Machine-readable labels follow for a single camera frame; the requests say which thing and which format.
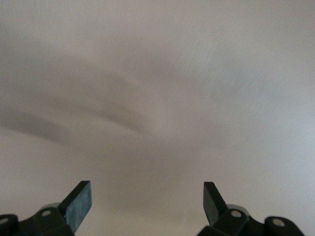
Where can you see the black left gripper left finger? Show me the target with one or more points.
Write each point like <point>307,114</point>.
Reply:
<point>76,209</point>

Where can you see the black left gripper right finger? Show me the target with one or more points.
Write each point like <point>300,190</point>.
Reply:
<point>212,206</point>

